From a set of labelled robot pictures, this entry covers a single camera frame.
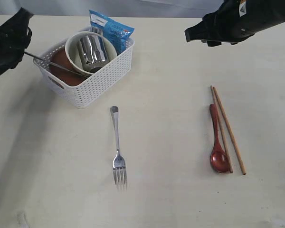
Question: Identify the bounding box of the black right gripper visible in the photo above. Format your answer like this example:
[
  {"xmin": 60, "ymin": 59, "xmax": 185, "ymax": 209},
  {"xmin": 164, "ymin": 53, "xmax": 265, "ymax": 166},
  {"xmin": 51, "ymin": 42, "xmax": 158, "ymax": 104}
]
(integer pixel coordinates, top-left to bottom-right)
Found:
[{"xmin": 184, "ymin": 0, "xmax": 285, "ymax": 47}]

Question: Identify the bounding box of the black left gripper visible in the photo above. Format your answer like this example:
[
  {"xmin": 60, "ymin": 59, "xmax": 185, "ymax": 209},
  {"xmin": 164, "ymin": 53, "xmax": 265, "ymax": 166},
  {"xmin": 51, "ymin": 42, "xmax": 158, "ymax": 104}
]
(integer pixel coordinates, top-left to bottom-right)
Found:
[{"xmin": 0, "ymin": 8, "xmax": 33, "ymax": 76}]

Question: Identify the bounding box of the silver metal knife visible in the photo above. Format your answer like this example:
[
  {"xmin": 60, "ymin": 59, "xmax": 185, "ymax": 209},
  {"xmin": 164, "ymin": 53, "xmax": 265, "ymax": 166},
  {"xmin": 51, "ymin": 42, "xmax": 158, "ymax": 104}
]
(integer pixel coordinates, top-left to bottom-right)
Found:
[{"xmin": 24, "ymin": 51, "xmax": 88, "ymax": 78}]

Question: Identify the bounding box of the shiny steel cup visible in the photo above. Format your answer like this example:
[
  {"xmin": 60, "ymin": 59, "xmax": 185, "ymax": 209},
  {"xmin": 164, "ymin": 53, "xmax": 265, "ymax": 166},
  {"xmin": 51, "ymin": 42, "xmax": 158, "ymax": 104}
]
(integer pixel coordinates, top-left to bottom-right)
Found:
[{"xmin": 77, "ymin": 35, "xmax": 109, "ymax": 73}]

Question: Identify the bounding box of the white perforated plastic basket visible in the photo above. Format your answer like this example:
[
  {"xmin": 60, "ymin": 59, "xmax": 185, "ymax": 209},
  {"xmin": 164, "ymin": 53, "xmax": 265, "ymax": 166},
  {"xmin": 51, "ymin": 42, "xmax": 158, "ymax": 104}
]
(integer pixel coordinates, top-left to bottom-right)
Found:
[{"xmin": 33, "ymin": 27, "xmax": 134, "ymax": 108}]

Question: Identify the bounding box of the wooden chopstick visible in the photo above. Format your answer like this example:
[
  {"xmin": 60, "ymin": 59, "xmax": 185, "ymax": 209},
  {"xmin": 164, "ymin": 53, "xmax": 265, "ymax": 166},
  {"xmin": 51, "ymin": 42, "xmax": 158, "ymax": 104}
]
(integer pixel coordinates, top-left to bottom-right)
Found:
[
  {"xmin": 210, "ymin": 85, "xmax": 233, "ymax": 173},
  {"xmin": 213, "ymin": 87, "xmax": 247, "ymax": 175}
]

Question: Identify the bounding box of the red-brown wooden spoon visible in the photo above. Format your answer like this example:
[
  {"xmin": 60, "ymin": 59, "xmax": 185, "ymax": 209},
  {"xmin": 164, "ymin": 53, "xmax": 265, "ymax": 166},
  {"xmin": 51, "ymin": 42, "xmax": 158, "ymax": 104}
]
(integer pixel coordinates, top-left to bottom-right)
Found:
[{"xmin": 209, "ymin": 104, "xmax": 229, "ymax": 173}]

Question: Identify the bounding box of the silver metal spoon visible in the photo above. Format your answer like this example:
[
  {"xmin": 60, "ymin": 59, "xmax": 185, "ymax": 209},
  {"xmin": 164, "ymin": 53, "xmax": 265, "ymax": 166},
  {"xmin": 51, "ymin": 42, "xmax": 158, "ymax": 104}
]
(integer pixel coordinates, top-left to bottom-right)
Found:
[{"xmin": 110, "ymin": 106, "xmax": 127, "ymax": 189}]

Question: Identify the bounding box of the brown plate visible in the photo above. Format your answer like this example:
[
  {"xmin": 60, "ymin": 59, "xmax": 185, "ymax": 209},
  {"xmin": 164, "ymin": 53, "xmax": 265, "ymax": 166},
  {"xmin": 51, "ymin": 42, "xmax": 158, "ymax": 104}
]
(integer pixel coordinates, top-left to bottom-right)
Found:
[{"xmin": 49, "ymin": 48, "xmax": 85, "ymax": 86}]

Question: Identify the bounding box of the cream ceramic bowl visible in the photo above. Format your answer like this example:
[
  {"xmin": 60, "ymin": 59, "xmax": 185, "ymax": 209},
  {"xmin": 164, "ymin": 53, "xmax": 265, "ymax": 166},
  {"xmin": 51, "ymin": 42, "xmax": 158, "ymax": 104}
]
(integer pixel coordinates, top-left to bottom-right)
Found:
[{"xmin": 65, "ymin": 31, "xmax": 117, "ymax": 77}]

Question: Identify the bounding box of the blue snack packet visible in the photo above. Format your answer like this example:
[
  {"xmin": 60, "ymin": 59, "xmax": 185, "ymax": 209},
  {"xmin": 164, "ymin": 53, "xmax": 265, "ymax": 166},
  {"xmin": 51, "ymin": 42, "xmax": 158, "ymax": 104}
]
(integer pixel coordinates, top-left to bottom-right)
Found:
[{"xmin": 89, "ymin": 10, "xmax": 134, "ymax": 55}]

